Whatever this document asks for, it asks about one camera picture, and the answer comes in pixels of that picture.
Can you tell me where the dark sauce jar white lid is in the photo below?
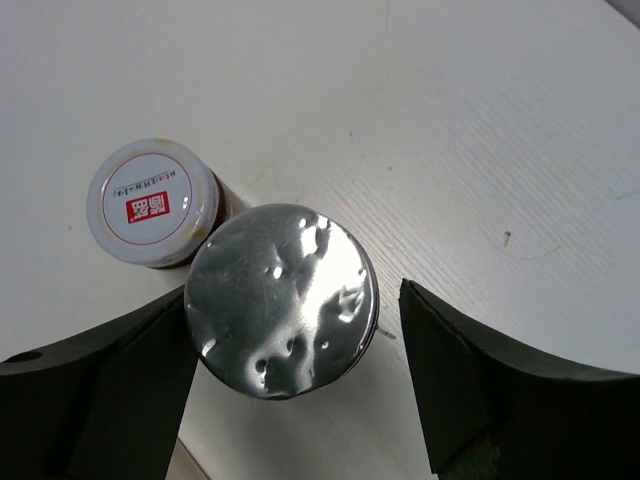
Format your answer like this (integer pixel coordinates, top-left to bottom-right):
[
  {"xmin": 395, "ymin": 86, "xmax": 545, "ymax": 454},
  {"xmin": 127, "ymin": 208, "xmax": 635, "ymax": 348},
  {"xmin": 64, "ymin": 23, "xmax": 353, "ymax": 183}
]
[{"xmin": 86, "ymin": 138, "xmax": 247, "ymax": 269}]

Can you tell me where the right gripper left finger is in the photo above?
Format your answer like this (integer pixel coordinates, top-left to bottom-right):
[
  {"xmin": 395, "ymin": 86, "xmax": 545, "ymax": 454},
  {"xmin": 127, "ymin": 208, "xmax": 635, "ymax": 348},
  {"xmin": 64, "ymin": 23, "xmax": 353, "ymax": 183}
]
[{"xmin": 1, "ymin": 289, "xmax": 198, "ymax": 479}]

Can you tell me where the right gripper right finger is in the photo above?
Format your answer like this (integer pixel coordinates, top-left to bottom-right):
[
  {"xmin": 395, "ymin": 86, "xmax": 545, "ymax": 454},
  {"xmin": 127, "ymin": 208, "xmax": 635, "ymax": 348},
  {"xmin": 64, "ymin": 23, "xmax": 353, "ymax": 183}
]
[{"xmin": 399, "ymin": 280, "xmax": 639, "ymax": 479}]

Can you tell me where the blue label bottle silver lid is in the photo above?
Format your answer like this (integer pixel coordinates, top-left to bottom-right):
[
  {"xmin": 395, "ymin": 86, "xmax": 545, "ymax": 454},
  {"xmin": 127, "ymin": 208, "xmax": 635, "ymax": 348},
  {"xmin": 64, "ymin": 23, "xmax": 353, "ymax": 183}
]
[{"xmin": 184, "ymin": 204, "xmax": 379, "ymax": 400}]

